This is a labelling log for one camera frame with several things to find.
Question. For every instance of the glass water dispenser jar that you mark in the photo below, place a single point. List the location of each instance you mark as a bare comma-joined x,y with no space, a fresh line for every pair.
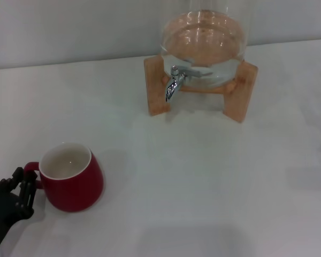
203,40

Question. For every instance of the wooden dispenser stand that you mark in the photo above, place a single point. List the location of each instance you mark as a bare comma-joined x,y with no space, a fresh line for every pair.
156,88

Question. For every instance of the red ceramic cup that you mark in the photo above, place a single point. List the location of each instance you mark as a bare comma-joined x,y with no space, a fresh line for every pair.
75,192

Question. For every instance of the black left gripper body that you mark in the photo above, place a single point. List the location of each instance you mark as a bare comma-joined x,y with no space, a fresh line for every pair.
1,211

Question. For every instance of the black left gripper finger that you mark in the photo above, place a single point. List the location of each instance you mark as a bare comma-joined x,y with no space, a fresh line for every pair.
13,182
26,195

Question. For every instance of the chrome faucet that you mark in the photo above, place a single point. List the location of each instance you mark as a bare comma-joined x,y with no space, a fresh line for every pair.
172,85

